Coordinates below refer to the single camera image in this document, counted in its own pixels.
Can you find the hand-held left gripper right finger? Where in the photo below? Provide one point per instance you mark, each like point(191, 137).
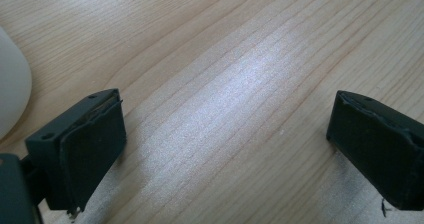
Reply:
point(380, 150)

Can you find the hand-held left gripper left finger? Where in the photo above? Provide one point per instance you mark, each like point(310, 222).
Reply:
point(83, 150)

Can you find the white round object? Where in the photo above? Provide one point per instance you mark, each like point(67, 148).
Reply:
point(11, 84)

